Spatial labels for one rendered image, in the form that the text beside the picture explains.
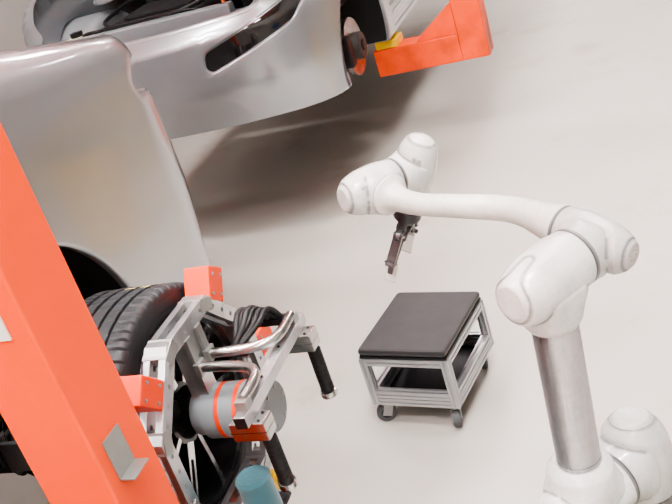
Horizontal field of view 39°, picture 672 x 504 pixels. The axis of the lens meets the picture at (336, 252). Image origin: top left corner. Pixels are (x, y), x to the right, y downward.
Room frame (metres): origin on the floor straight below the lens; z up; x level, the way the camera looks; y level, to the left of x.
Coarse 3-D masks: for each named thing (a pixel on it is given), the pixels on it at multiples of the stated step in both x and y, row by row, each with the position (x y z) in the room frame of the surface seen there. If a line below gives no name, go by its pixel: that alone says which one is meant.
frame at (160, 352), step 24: (192, 312) 2.06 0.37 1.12; (216, 312) 2.15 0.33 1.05; (168, 336) 1.97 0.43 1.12; (144, 360) 1.93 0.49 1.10; (168, 360) 1.91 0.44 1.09; (240, 360) 2.26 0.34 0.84; (264, 360) 2.27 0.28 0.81; (168, 384) 1.89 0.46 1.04; (168, 408) 1.85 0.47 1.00; (168, 432) 1.81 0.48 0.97; (168, 456) 1.79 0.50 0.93; (264, 456) 2.11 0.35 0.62
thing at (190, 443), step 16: (208, 336) 2.26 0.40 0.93; (176, 368) 2.12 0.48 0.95; (176, 384) 2.07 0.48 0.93; (176, 400) 2.11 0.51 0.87; (176, 416) 2.31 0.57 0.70; (176, 432) 2.00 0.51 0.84; (192, 432) 2.08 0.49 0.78; (176, 448) 1.98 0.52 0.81; (192, 448) 2.03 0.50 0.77; (208, 448) 2.09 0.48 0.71; (224, 448) 2.17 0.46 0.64; (192, 464) 2.01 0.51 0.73; (208, 464) 2.08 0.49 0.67; (224, 464) 2.13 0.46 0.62; (192, 480) 1.98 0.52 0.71; (208, 480) 2.09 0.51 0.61; (224, 480) 2.07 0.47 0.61; (208, 496) 2.01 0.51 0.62
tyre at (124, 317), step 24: (144, 288) 2.17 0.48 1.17; (168, 288) 2.16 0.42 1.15; (96, 312) 2.09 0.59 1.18; (120, 312) 2.06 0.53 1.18; (144, 312) 2.04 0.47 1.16; (168, 312) 2.11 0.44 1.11; (120, 336) 1.96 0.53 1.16; (144, 336) 2.00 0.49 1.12; (120, 360) 1.91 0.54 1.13; (240, 456) 2.16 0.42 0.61
